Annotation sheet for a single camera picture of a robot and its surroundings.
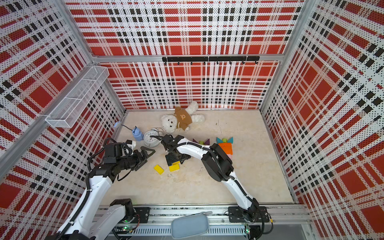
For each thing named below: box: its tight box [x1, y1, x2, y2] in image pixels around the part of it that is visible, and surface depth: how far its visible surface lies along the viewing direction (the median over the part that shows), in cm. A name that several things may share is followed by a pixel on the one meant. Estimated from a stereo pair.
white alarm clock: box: [143, 128, 161, 148], surface depth 101 cm
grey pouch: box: [171, 211, 213, 239], surface depth 71 cm
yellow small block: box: [153, 164, 165, 175], surface depth 91 cm
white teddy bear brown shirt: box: [161, 101, 205, 134], surface depth 110 cm
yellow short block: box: [169, 161, 181, 172], surface depth 90 cm
